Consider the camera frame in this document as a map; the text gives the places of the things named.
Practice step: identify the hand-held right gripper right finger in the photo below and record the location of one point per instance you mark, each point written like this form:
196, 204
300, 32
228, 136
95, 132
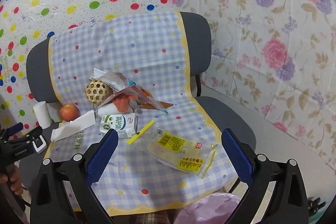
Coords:
237, 155

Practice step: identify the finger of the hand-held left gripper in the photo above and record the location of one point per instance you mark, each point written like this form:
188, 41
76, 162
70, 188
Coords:
29, 136
14, 128

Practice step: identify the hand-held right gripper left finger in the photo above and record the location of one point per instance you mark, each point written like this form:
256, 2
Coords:
102, 158

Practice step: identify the white green milk carton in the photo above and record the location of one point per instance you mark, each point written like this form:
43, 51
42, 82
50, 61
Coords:
119, 123

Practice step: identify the white foam block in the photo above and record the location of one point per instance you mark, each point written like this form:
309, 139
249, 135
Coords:
76, 125

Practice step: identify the yellow plastic strip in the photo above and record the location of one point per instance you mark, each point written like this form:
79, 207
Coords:
140, 132

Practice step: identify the white paper wad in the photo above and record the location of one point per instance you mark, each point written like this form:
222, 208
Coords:
105, 109

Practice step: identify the trash bin with pink bag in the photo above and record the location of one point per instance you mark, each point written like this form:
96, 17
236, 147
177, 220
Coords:
210, 208

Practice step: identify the clear packet with yellow labels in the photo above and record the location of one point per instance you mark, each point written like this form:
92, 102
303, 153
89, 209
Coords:
173, 142

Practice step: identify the woven rattan ball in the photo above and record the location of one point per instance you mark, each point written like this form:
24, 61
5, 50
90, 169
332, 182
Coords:
97, 92

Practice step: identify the clear crinkled plastic wrapper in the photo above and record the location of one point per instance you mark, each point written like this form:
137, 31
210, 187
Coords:
155, 103

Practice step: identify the person's left hand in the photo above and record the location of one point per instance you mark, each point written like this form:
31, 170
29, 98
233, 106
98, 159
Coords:
16, 184

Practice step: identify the white paper roll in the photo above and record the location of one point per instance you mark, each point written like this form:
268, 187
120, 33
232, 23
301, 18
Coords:
43, 115

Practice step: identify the red apple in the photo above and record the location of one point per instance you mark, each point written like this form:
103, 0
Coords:
68, 112

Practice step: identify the small black object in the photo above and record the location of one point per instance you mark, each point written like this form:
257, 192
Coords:
313, 205

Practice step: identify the blue checkered dotted cloth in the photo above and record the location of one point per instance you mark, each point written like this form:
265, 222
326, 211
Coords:
131, 56

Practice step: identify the grey padded chair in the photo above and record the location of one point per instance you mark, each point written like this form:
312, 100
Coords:
197, 37

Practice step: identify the floral print wall sheet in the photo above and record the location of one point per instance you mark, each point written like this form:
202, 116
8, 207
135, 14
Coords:
262, 16

